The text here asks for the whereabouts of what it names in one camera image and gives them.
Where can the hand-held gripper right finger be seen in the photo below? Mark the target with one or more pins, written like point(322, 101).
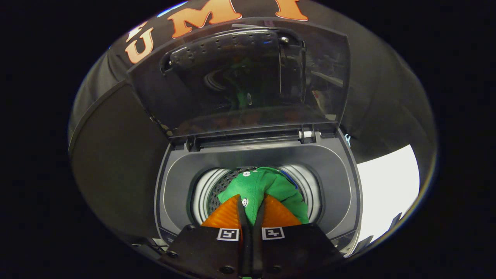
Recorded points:
point(257, 232)

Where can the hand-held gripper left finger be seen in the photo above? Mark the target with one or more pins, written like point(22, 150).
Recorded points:
point(244, 232)

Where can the green polo shirt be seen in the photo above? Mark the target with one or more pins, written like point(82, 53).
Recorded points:
point(263, 186)

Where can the grey washing machine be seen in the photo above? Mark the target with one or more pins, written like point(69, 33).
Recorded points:
point(178, 182)

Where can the dark washing machine lid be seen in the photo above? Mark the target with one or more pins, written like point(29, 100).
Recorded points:
point(232, 77)

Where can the light blue clip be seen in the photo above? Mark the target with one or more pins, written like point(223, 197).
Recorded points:
point(348, 140)

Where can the white flat board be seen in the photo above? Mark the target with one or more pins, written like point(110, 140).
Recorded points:
point(387, 186)

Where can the black backdrop cloth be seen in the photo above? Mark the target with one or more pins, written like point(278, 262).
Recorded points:
point(387, 97)

